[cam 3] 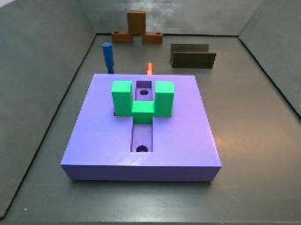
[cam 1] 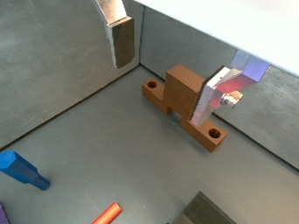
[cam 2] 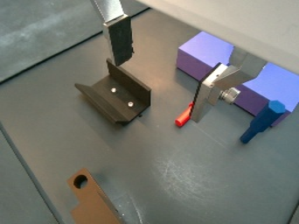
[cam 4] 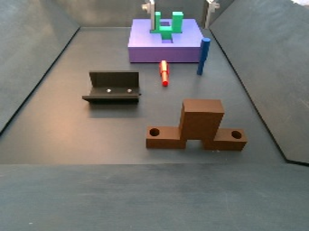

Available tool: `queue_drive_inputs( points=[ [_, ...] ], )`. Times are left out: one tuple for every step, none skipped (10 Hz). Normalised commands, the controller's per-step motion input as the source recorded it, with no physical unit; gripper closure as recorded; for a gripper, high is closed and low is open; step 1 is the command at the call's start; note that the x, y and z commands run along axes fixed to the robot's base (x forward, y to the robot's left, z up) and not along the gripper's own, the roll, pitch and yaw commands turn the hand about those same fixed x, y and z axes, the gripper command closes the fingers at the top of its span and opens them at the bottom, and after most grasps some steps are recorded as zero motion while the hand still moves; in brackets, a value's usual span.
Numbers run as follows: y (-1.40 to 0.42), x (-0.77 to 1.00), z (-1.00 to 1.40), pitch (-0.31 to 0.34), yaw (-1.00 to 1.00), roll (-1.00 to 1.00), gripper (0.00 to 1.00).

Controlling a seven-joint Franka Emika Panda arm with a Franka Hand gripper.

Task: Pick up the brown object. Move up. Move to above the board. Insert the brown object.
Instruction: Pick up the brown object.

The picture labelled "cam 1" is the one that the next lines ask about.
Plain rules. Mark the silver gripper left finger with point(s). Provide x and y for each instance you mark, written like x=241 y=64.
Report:
x=121 y=30

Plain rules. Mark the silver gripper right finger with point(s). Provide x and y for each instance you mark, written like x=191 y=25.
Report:
x=221 y=88

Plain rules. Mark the brown T-shaped block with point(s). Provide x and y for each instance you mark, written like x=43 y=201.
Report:
x=175 y=96

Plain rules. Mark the purple board base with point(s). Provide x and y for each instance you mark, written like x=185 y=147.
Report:
x=3 y=216

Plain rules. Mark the red cylindrical peg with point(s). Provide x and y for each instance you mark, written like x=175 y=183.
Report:
x=109 y=215

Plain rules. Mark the blue peg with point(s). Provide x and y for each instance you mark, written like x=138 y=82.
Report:
x=16 y=167

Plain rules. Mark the black angle bracket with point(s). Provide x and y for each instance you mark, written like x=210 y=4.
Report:
x=202 y=211

